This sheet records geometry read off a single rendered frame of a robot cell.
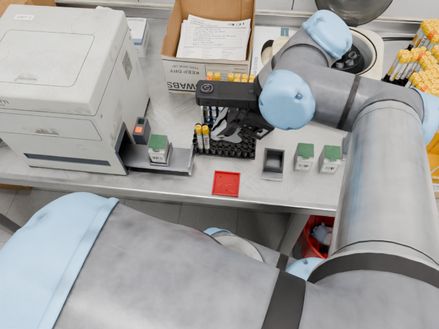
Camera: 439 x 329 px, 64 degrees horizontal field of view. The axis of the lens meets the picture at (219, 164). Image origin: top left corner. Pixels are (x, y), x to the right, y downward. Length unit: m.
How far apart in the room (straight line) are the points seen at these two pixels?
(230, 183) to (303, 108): 0.48
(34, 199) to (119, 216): 1.93
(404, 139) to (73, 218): 0.29
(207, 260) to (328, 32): 0.43
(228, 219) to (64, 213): 1.63
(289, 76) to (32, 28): 0.62
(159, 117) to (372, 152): 0.78
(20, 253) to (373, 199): 0.22
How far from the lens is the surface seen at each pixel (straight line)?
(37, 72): 0.81
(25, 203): 2.12
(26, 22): 0.94
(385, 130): 0.38
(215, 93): 0.65
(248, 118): 0.67
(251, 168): 0.92
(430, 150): 1.06
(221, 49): 1.11
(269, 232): 1.79
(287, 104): 0.46
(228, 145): 0.93
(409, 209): 0.27
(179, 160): 0.89
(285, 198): 0.89
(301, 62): 0.50
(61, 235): 0.18
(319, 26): 0.54
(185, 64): 0.99
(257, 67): 1.05
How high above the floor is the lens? 1.68
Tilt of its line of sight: 60 degrees down
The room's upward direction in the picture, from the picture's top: 3 degrees counter-clockwise
